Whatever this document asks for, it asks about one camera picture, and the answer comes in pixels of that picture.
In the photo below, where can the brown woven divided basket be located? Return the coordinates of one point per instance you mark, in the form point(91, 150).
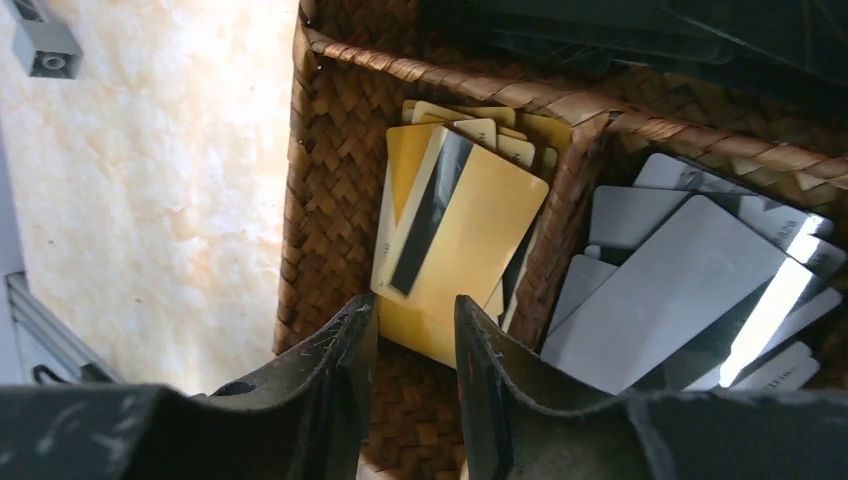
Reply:
point(356, 62)

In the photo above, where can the black cards pile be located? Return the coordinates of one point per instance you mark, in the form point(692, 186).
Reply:
point(794, 51)

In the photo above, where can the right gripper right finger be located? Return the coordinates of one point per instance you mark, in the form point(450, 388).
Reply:
point(524, 419)

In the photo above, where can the gold credit card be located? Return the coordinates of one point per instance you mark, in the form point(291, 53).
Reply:
point(465, 215)

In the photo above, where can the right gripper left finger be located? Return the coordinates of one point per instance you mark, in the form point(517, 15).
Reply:
point(303, 415)

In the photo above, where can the grey toy block bar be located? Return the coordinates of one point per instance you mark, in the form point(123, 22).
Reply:
point(45, 48)

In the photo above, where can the gold cards pile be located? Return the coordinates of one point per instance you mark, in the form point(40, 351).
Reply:
point(532, 141)

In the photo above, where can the silver cards pile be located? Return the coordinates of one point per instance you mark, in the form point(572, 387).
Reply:
point(690, 281)

